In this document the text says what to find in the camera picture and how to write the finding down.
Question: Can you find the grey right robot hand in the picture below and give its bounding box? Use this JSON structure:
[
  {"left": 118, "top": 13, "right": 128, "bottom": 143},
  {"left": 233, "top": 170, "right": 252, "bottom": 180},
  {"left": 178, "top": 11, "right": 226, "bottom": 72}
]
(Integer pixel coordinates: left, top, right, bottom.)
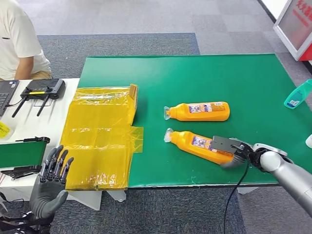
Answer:
[{"left": 211, "top": 136, "right": 254, "bottom": 170}]

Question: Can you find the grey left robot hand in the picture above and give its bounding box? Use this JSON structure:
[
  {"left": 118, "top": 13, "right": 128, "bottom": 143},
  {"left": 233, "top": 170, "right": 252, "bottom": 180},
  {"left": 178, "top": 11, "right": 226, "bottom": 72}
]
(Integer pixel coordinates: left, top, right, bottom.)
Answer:
[{"left": 29, "top": 145, "right": 74, "bottom": 219}]

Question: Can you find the orange bottle with clear cap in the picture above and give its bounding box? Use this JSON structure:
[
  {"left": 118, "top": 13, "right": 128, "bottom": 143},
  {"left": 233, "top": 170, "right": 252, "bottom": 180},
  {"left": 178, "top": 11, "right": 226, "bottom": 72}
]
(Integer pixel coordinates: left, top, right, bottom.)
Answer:
[
  {"left": 163, "top": 101, "right": 230, "bottom": 122},
  {"left": 164, "top": 128, "right": 236, "bottom": 165}
]

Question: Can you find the teal plastic bottle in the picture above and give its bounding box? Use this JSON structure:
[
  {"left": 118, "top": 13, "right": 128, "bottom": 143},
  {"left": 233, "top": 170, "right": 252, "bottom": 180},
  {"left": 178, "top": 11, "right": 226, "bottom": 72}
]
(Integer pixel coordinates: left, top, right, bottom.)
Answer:
[{"left": 283, "top": 79, "right": 312, "bottom": 110}]

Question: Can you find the white table foot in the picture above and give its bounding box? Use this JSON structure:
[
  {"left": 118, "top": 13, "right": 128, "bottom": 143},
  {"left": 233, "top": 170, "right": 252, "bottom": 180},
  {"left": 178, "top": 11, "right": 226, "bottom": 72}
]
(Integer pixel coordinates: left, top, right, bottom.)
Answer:
[
  {"left": 107, "top": 190, "right": 127, "bottom": 203},
  {"left": 236, "top": 187, "right": 259, "bottom": 195}
]

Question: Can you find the green conveyor belt unit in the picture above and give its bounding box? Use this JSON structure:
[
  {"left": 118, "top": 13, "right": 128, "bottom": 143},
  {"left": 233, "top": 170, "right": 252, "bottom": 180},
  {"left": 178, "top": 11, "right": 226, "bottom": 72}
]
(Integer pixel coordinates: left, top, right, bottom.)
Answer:
[{"left": 0, "top": 136, "right": 51, "bottom": 180}]

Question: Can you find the white table leg panel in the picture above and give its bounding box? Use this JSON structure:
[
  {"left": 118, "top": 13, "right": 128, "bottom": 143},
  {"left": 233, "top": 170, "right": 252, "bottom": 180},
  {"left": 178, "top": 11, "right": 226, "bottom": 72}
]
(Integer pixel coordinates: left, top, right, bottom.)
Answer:
[{"left": 67, "top": 191, "right": 102, "bottom": 211}]

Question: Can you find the green table mat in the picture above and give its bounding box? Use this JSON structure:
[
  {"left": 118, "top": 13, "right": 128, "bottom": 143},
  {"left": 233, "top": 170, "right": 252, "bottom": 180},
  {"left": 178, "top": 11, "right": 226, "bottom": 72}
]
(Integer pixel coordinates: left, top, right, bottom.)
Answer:
[{"left": 77, "top": 53, "right": 312, "bottom": 189}]

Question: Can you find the yellow sticker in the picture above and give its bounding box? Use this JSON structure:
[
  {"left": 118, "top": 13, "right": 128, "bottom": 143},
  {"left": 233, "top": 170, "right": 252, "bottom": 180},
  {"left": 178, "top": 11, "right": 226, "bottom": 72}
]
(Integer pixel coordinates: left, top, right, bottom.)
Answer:
[{"left": 0, "top": 122, "right": 11, "bottom": 140}]

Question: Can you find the yellow plastic-wrapped cardboard box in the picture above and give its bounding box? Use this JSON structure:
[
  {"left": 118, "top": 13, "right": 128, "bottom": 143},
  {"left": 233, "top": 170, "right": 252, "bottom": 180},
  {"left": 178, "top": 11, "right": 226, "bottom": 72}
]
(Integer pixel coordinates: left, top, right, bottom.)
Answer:
[{"left": 60, "top": 84, "right": 144, "bottom": 192}]

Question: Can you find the black controller with antennas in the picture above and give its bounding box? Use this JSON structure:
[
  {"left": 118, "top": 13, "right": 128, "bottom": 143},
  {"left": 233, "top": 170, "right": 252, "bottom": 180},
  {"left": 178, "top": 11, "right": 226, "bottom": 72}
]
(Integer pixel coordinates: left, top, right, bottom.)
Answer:
[{"left": 11, "top": 78, "right": 66, "bottom": 118}]

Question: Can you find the dark laptop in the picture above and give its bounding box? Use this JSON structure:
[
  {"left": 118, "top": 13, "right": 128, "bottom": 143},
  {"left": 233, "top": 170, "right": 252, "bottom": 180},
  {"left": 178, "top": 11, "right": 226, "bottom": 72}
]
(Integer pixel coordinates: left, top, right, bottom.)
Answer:
[{"left": 0, "top": 80, "right": 20, "bottom": 117}]

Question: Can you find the red and white display stand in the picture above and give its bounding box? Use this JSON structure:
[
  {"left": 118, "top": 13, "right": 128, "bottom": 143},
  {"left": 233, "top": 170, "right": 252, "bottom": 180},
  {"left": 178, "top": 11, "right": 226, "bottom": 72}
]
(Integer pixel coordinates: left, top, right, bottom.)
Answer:
[{"left": 273, "top": 0, "right": 312, "bottom": 61}]

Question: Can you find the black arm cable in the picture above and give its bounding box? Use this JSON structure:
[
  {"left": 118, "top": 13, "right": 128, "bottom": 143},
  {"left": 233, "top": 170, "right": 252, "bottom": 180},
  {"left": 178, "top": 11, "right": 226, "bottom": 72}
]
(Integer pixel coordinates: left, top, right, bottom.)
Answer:
[{"left": 223, "top": 159, "right": 251, "bottom": 234}]

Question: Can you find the thin black laptop cable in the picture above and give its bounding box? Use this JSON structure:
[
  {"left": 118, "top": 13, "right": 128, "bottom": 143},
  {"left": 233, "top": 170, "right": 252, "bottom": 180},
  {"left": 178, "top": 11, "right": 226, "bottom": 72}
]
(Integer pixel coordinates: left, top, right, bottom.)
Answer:
[{"left": 4, "top": 98, "right": 23, "bottom": 108}]

